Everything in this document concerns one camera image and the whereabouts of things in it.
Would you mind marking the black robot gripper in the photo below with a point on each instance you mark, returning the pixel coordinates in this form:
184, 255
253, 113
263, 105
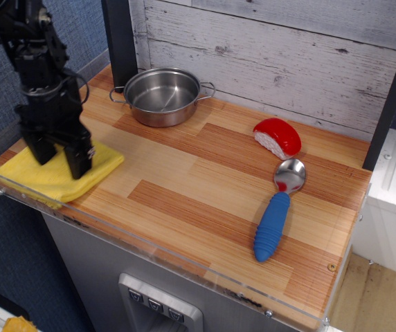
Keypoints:
52, 116

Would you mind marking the yellow cloth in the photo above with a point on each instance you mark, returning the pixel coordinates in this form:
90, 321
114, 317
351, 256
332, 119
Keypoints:
52, 183

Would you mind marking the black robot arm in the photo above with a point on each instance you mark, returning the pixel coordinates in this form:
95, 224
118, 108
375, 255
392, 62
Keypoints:
31, 44

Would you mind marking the clear acrylic table guard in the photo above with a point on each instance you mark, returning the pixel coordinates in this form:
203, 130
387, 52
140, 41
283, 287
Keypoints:
192, 195

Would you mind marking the small stainless steel pot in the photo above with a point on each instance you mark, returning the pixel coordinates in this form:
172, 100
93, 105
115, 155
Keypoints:
163, 97

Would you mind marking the grey toy cabinet front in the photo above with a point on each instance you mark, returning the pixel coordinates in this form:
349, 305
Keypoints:
95, 263

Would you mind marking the silver button panel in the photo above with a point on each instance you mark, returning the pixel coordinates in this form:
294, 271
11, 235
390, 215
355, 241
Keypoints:
152, 309

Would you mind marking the red and white sushi toy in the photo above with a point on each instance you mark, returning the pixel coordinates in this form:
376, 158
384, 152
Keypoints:
279, 137

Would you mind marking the white toy sink unit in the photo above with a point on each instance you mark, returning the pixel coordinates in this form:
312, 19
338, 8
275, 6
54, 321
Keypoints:
374, 237

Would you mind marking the black vertical left post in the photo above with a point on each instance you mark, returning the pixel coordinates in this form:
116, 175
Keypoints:
120, 40

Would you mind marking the black vertical post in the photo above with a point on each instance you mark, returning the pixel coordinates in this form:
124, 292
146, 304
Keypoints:
382, 128
120, 40

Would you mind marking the blue handled metal spoon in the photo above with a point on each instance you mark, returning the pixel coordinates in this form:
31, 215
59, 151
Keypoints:
289, 177

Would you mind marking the black vertical right post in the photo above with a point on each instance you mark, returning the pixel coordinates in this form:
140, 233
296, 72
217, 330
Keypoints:
382, 128

